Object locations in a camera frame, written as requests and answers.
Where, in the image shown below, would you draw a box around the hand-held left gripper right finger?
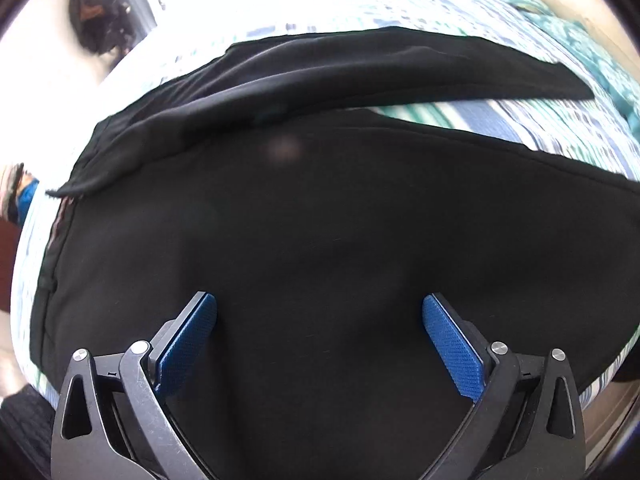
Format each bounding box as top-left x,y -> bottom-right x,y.
421,292 -> 586,480

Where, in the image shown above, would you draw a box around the teal floral pillow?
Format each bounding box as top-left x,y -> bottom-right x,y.
520,0 -> 640,121

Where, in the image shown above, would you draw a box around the black pants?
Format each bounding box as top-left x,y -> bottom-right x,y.
27,26 -> 640,480

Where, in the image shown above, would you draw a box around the striped blue green blanket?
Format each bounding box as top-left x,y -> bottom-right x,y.
10,0 -> 640,411

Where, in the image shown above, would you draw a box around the dark hanging clothes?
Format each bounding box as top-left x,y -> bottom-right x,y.
67,0 -> 140,57

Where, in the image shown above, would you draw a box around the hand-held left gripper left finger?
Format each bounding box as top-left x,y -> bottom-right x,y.
50,291 -> 218,480

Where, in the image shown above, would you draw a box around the pile of folded clothes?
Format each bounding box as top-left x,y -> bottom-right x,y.
0,161 -> 41,225

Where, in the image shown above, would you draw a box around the black lace garment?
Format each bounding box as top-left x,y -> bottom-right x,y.
0,385 -> 57,480

